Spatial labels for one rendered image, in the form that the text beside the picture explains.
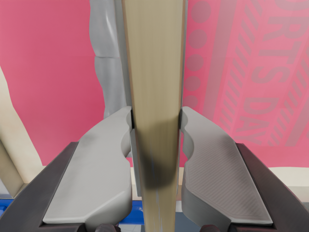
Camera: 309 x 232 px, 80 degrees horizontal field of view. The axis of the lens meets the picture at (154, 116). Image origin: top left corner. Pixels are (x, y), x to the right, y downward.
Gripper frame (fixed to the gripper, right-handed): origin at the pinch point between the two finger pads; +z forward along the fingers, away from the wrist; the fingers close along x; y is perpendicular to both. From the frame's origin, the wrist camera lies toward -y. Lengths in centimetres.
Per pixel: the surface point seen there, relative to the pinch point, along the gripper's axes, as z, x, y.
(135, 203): 9.5, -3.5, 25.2
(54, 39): 13.7, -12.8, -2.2
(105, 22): 12.9, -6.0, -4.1
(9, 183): 11.2, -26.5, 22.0
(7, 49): 13.7, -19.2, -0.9
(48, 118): 13.7, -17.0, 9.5
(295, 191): 12.4, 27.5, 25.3
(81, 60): 13.7, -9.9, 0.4
